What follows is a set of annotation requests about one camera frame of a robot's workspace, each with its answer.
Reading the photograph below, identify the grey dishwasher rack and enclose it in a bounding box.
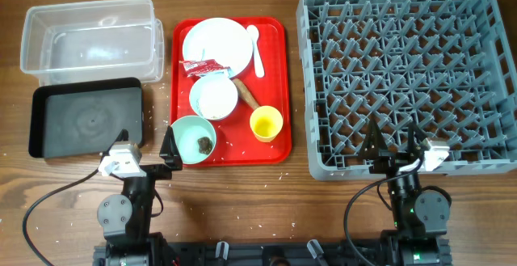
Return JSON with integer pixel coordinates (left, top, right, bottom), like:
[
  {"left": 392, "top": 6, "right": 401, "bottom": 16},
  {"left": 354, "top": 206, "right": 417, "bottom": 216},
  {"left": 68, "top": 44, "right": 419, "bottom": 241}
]
[{"left": 296, "top": 0, "right": 516, "bottom": 181}]

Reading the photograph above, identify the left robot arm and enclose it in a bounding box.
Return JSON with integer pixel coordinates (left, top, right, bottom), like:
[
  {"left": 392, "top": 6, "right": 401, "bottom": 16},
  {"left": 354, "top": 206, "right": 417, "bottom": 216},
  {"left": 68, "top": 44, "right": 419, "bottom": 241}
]
[{"left": 93, "top": 127, "right": 183, "bottom": 266}]

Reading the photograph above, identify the yellow plastic cup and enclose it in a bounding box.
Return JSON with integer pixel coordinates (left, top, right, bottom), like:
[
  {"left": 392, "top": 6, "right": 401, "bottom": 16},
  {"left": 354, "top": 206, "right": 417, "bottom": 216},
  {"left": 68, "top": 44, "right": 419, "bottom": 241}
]
[{"left": 250, "top": 106, "right": 284, "bottom": 142}]

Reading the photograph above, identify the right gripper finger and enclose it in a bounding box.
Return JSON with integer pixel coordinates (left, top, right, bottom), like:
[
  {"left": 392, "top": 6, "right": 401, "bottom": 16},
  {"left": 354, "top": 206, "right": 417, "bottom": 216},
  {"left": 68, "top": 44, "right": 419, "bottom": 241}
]
[
  {"left": 358, "top": 120, "right": 388, "bottom": 160},
  {"left": 407, "top": 122, "right": 427, "bottom": 157}
]

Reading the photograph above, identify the large light blue plate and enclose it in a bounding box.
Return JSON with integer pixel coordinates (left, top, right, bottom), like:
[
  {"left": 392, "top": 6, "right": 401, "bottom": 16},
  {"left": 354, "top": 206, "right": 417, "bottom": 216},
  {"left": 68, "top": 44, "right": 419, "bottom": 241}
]
[{"left": 182, "top": 18, "right": 254, "bottom": 78}]

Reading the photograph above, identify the clear plastic waste bin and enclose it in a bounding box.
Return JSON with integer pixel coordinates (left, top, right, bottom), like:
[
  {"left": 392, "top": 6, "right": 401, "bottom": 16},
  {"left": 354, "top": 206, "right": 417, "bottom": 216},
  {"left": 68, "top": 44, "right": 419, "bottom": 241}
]
[{"left": 19, "top": 0, "right": 165, "bottom": 86}]

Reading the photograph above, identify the brown sweet potato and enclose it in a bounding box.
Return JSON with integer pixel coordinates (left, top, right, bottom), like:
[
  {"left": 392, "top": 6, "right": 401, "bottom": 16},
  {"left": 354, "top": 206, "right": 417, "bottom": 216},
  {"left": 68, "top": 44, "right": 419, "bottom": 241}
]
[{"left": 232, "top": 78, "right": 259, "bottom": 110}]

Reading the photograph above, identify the mint green bowl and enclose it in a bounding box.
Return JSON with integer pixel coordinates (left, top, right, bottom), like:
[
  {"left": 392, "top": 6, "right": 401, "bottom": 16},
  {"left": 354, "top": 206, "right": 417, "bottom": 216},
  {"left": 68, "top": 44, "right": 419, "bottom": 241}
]
[{"left": 171, "top": 116, "right": 216, "bottom": 165}]

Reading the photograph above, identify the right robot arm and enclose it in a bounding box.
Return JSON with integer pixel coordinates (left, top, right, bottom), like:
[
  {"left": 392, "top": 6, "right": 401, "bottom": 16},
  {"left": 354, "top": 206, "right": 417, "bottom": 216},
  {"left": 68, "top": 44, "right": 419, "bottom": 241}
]
[{"left": 359, "top": 120, "right": 452, "bottom": 265}]

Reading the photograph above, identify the black food waste tray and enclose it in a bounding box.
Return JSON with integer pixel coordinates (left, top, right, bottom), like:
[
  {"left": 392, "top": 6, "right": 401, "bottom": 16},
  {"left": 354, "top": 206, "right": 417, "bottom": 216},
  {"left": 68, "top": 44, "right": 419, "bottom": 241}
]
[{"left": 28, "top": 78, "right": 144, "bottom": 158}]

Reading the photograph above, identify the red snack wrapper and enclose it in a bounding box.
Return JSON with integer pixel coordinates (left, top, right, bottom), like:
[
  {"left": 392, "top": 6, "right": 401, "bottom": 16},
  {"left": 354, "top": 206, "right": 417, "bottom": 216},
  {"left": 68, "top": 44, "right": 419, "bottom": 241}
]
[{"left": 180, "top": 59, "right": 225, "bottom": 77}]

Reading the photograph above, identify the light blue rice bowl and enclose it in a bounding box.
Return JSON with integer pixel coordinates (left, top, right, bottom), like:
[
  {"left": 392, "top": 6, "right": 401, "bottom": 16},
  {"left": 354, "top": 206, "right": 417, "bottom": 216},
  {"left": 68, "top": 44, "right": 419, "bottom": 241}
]
[{"left": 189, "top": 74, "right": 238, "bottom": 120}]

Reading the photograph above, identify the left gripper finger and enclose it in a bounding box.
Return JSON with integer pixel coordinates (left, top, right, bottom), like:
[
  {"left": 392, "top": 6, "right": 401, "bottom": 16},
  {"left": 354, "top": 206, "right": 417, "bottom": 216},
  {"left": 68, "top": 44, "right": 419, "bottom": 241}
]
[
  {"left": 159, "top": 126, "right": 183, "bottom": 165},
  {"left": 108, "top": 129, "right": 128, "bottom": 152}
]

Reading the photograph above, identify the white plastic spoon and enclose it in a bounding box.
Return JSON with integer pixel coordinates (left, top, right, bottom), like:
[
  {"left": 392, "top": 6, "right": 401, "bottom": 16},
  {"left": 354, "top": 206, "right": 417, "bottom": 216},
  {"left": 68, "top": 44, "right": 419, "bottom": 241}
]
[{"left": 246, "top": 25, "right": 265, "bottom": 78}]

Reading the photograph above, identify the dark mushroom scrap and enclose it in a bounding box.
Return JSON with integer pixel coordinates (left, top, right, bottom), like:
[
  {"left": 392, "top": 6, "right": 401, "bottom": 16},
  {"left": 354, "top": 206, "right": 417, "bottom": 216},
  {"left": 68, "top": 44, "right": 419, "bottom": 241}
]
[{"left": 197, "top": 137, "right": 213, "bottom": 155}]

